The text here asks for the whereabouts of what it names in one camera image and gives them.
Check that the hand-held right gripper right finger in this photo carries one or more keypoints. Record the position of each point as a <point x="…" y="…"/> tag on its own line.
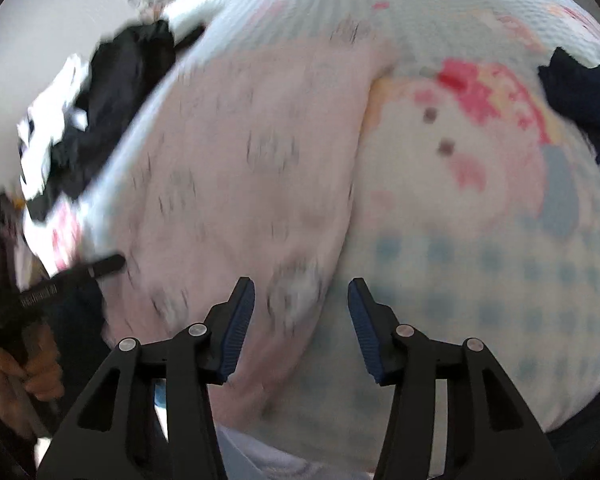
<point x="365" y="330"/>

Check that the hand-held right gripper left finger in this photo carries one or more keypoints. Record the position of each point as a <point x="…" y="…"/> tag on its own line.
<point x="237" y="330"/>

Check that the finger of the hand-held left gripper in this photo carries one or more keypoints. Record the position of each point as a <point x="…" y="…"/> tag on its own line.
<point x="105" y="265"/>

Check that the pink printed garment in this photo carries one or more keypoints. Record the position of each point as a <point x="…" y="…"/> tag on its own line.
<point x="230" y="160"/>

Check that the person's left hand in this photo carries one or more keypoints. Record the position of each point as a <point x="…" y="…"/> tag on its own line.
<point x="47" y="375"/>

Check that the dark blue cloth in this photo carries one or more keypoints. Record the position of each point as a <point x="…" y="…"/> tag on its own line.
<point x="590" y="440"/>
<point x="80" y="340"/>

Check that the blue checked printed blanket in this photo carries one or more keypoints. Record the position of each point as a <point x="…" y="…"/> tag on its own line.
<point x="480" y="285"/>

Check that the light blue fluffy cloth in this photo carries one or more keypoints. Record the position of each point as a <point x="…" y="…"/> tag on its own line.
<point x="280" y="465"/>

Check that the white garment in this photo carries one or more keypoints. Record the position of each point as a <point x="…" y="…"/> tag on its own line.
<point x="45" y="125"/>

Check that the black garment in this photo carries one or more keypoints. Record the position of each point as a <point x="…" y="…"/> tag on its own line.
<point x="120" y="75"/>

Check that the navy folded garment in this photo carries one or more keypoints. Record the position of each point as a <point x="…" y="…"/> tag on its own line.
<point x="585" y="100"/>

